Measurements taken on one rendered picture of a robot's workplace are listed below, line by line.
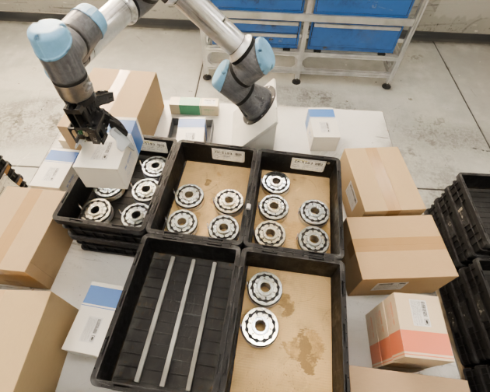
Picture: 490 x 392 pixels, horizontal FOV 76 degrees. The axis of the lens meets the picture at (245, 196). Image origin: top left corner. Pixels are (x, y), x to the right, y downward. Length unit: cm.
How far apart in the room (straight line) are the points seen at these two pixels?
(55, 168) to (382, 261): 126
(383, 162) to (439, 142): 165
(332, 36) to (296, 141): 155
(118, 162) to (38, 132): 213
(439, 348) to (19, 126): 302
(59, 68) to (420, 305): 103
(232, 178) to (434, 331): 78
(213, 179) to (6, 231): 70
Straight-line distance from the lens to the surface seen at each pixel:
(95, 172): 93
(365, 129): 170
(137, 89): 154
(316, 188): 121
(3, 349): 106
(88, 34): 83
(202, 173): 122
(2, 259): 123
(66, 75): 79
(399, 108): 313
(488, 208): 197
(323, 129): 150
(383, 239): 113
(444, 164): 281
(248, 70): 122
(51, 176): 145
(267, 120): 128
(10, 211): 133
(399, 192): 127
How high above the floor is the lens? 178
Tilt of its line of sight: 55 degrees down
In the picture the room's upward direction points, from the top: 2 degrees clockwise
